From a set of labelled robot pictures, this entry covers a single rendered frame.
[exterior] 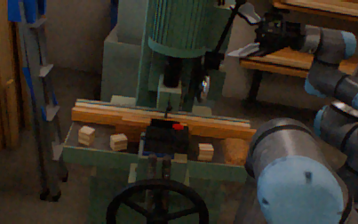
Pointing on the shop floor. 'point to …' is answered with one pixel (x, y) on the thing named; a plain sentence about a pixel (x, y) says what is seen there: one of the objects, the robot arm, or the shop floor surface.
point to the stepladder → (31, 30)
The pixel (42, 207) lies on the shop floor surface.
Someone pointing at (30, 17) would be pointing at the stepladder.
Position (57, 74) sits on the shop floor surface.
